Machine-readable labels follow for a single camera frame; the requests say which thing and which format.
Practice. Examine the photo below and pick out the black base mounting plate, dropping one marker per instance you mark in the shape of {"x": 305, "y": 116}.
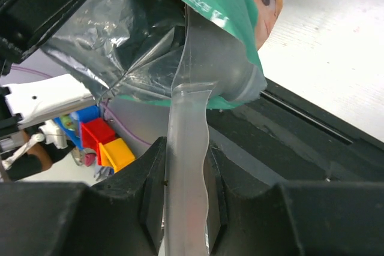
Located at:
{"x": 282, "y": 136}

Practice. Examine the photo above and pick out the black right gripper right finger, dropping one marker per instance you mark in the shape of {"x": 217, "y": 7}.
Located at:
{"x": 247, "y": 217}

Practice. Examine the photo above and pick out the clear plastic scoop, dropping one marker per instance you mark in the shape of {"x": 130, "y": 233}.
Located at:
{"x": 192, "y": 136}

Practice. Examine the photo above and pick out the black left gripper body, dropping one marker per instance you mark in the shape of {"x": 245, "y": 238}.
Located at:
{"x": 27, "y": 24}

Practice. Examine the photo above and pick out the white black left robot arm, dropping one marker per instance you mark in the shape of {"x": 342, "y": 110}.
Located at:
{"x": 38, "y": 101}

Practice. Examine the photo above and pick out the blue plastic bin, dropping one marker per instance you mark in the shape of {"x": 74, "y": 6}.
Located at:
{"x": 70, "y": 123}

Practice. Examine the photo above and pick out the yellow plastic bin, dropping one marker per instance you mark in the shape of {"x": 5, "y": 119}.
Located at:
{"x": 116, "y": 154}

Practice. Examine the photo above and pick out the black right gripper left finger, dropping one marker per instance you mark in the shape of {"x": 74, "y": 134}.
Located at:
{"x": 120, "y": 215}

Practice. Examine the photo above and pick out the green white dog food bag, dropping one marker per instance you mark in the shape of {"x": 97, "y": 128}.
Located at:
{"x": 143, "y": 49}

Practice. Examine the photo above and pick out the red plastic bin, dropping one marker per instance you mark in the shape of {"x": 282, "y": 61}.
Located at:
{"x": 93, "y": 133}

